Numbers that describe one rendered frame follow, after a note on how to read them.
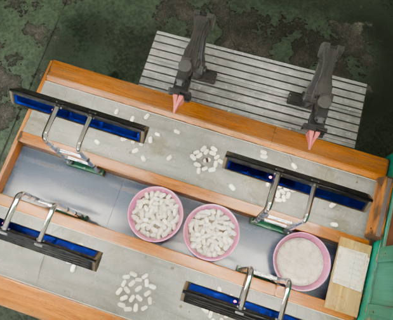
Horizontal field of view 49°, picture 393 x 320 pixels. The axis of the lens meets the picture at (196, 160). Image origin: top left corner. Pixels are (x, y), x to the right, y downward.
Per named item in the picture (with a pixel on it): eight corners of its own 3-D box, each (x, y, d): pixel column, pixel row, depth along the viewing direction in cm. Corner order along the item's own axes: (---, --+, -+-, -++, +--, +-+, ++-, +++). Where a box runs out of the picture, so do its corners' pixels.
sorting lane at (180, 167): (46, 82, 227) (44, 80, 225) (382, 184, 212) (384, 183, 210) (23, 133, 220) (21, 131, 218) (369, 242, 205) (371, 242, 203)
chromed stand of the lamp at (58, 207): (51, 204, 215) (15, 186, 171) (89, 216, 213) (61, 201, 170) (37, 240, 210) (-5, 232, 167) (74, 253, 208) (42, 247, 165)
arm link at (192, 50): (197, 65, 187) (216, 6, 194) (178, 60, 188) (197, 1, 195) (198, 77, 199) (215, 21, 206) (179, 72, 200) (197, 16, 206)
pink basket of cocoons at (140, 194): (141, 183, 217) (138, 179, 208) (190, 199, 215) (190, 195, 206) (122, 233, 211) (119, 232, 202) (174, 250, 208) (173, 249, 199)
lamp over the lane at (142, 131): (19, 87, 191) (13, 80, 185) (150, 127, 186) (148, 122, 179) (12, 103, 190) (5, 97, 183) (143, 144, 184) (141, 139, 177)
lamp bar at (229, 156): (226, 151, 183) (227, 146, 176) (369, 195, 178) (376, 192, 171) (221, 168, 181) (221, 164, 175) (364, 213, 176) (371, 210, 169)
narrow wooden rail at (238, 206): (28, 136, 226) (20, 130, 215) (364, 243, 211) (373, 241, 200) (24, 146, 225) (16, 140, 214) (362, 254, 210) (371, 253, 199)
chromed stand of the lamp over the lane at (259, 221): (259, 187, 216) (274, 166, 173) (297, 199, 215) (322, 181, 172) (249, 223, 212) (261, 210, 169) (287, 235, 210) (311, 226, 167)
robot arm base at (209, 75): (214, 78, 224) (218, 66, 226) (178, 68, 226) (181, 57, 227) (214, 84, 232) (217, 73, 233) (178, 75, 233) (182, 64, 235)
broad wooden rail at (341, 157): (63, 74, 244) (53, 58, 226) (376, 168, 228) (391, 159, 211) (55, 93, 241) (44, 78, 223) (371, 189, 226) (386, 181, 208)
